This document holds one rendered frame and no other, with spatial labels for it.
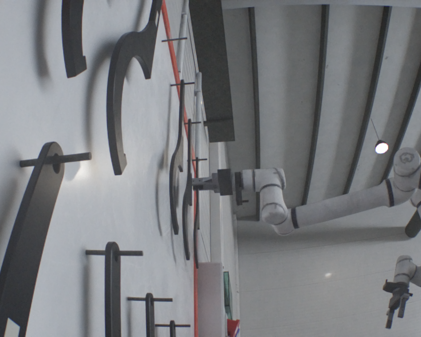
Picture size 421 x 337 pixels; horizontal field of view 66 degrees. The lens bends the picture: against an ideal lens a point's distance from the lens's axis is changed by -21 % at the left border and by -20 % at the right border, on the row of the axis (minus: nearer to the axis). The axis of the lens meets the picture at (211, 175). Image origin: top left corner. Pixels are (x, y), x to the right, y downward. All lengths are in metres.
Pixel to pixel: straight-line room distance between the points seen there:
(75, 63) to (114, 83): 0.15
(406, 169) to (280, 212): 0.52
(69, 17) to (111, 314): 0.34
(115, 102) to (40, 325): 0.32
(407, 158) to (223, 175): 0.73
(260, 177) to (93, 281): 1.08
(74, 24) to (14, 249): 0.24
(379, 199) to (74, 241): 1.26
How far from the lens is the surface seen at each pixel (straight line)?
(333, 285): 10.67
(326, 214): 1.54
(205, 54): 2.57
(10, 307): 0.27
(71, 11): 0.40
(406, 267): 1.79
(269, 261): 10.76
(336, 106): 8.72
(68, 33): 0.40
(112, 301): 0.47
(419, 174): 1.41
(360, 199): 1.53
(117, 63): 0.55
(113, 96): 0.53
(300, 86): 7.96
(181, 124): 1.19
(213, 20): 2.41
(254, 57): 6.94
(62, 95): 0.47
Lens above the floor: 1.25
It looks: 36 degrees up
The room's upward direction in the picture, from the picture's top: 1 degrees counter-clockwise
